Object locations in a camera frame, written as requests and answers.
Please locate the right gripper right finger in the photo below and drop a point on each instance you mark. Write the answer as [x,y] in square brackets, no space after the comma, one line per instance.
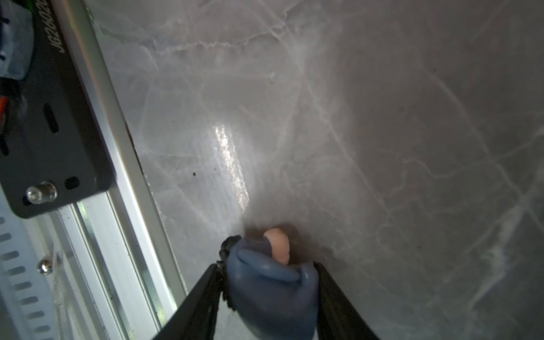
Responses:
[337,317]

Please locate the aluminium rail frame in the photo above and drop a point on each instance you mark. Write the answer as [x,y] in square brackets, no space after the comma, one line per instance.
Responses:
[100,268]

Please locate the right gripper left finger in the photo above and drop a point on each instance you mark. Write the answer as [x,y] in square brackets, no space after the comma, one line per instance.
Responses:
[197,316]

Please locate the small blue figure toy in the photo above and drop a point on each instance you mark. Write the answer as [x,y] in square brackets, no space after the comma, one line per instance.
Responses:
[273,298]

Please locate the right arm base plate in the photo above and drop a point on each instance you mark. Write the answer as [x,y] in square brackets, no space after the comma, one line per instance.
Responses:
[52,153]

